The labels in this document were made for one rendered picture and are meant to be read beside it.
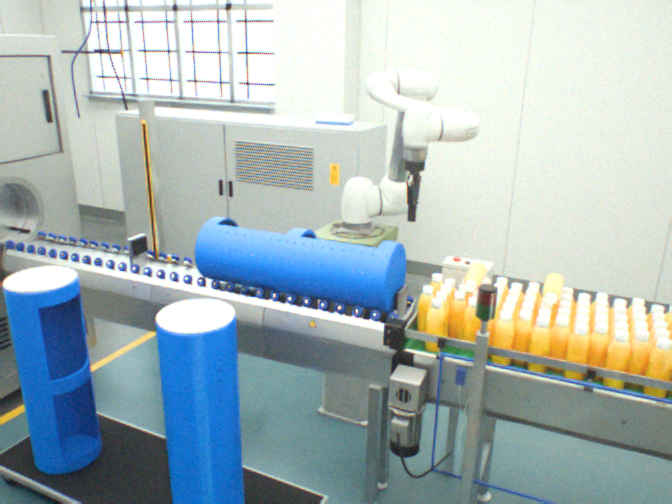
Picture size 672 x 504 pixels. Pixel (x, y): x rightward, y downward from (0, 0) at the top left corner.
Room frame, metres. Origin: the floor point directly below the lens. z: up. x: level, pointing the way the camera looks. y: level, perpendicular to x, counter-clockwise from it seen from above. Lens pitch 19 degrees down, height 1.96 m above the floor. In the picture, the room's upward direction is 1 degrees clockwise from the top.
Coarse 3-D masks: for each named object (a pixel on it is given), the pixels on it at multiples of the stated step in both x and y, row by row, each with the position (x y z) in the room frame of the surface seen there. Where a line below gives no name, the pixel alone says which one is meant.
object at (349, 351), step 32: (96, 256) 2.85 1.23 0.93; (128, 256) 2.86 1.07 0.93; (96, 288) 2.64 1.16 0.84; (128, 288) 2.58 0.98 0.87; (160, 288) 2.51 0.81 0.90; (224, 288) 2.46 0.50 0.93; (256, 288) 2.46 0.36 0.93; (128, 320) 2.65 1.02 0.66; (256, 320) 2.30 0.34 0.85; (288, 320) 2.25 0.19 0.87; (320, 320) 2.20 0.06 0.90; (384, 320) 2.15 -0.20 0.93; (256, 352) 2.37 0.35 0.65; (288, 352) 2.28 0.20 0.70; (320, 352) 2.21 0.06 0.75; (352, 352) 2.14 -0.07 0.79; (384, 352) 2.07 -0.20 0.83; (384, 384) 2.14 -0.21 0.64
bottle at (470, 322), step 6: (468, 306) 1.99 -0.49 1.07; (474, 306) 1.97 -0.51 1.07; (468, 312) 1.97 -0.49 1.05; (474, 312) 1.96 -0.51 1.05; (468, 318) 1.97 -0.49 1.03; (474, 318) 1.96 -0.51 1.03; (468, 324) 1.97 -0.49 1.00; (474, 324) 1.96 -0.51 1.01; (462, 330) 1.99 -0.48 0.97; (468, 330) 1.96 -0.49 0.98; (474, 330) 1.96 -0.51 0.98; (462, 336) 1.99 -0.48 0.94; (468, 336) 1.96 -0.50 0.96; (474, 336) 1.96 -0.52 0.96; (474, 342) 1.96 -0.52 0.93
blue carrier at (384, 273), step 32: (224, 224) 2.61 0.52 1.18; (224, 256) 2.35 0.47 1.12; (256, 256) 2.30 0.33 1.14; (288, 256) 2.25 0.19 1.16; (320, 256) 2.20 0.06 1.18; (352, 256) 2.17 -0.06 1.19; (384, 256) 2.13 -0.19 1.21; (288, 288) 2.25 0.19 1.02; (320, 288) 2.18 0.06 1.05; (352, 288) 2.12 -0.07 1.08; (384, 288) 2.07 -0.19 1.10
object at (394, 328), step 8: (392, 320) 2.00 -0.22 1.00; (400, 320) 2.00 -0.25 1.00; (384, 328) 1.96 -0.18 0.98; (392, 328) 1.95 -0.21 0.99; (400, 328) 1.94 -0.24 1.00; (384, 336) 1.96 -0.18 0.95; (392, 336) 1.95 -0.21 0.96; (400, 336) 1.94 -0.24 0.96; (384, 344) 1.96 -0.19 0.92; (392, 344) 1.94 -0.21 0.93; (400, 344) 1.94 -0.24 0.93
